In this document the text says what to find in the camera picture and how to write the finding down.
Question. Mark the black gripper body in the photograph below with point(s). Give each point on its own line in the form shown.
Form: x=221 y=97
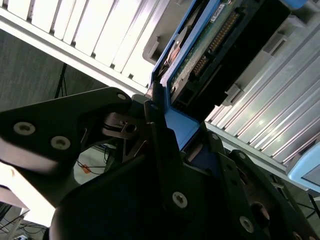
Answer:
x=112 y=212

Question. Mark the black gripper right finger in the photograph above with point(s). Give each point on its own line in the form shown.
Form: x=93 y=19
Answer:
x=230 y=175

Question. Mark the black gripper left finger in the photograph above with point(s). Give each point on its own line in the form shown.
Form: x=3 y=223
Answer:
x=50 y=120

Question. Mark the hard disk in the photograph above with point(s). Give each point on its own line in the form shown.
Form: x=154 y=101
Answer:
x=217 y=50

